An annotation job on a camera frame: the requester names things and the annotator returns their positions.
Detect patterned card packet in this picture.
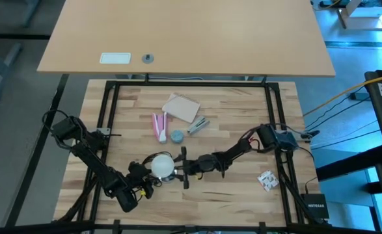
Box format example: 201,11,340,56
256,169,280,192

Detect grey table leg frame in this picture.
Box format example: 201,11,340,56
0,0,42,105

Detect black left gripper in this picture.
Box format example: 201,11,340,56
115,161,156,214

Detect grey metal stapler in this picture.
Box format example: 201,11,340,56
186,116,210,135

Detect large tan desk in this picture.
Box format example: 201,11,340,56
36,0,336,77

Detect black metal table frame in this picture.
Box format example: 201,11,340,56
50,80,333,234

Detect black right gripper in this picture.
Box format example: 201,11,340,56
173,146,216,190

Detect pink white stapler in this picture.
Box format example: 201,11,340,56
151,112,169,144

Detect white globe lightbulb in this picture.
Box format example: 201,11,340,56
150,153,176,179

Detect grey power adapter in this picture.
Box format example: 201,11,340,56
349,92,370,101

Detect black Netgear network switch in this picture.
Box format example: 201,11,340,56
300,192,331,220

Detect black desk with keyboard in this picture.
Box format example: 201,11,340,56
316,63,382,234

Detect yellow cable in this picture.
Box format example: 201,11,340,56
303,73,382,117

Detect tan spiral notebook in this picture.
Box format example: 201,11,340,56
161,92,201,124

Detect black floor cable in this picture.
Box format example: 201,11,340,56
310,129,382,150

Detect white wooden stand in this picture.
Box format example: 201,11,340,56
336,0,382,32

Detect white rectangular desk plate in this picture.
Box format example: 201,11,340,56
99,52,132,65

